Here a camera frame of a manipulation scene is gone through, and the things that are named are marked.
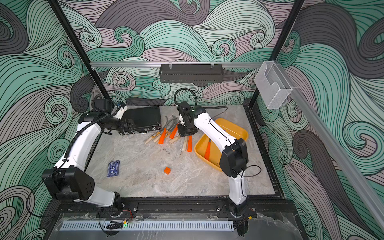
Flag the blue card pack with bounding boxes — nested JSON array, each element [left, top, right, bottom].
[[107, 160, 120, 178]]

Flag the clear acrylic wall holder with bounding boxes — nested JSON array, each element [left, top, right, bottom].
[[255, 61, 292, 110]]

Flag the white slotted cable duct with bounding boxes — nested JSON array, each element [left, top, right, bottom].
[[59, 220, 235, 231]]

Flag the yellow plastic tray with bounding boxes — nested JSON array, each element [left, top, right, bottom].
[[194, 117, 250, 172]]

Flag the black wall shelf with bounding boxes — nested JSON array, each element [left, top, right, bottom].
[[159, 64, 224, 84]]

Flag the wooden handle sickle with label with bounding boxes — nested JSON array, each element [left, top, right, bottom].
[[145, 117, 169, 144]]

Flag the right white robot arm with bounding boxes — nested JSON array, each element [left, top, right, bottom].
[[174, 88, 249, 218]]

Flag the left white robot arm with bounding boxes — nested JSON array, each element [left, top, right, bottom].
[[42, 98, 135, 217]]

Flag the orange handle sickle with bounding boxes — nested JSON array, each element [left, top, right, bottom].
[[158, 115, 175, 145], [170, 120, 179, 139], [204, 139, 211, 161], [187, 136, 193, 152]]

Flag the black ribbed storage case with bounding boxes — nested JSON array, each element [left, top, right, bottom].
[[122, 106, 162, 134]]

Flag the small orange block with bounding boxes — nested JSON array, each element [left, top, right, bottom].
[[164, 167, 171, 175]]

